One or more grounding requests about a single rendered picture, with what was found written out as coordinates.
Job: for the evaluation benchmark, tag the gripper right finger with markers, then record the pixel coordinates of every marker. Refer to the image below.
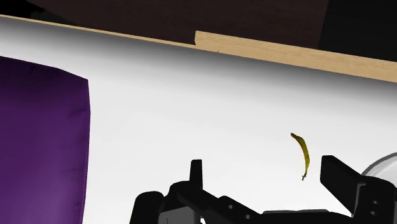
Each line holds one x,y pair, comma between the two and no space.
338,176

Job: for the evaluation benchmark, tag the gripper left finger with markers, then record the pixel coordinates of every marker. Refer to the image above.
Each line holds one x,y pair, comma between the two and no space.
186,198

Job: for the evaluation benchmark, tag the yellow banana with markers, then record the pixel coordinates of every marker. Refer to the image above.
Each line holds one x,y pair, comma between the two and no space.
304,152

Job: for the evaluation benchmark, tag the grey white bowl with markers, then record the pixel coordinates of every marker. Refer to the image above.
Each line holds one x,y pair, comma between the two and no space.
384,167

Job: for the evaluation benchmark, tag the white bed with wooden frame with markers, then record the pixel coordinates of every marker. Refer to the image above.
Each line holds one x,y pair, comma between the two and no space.
192,102

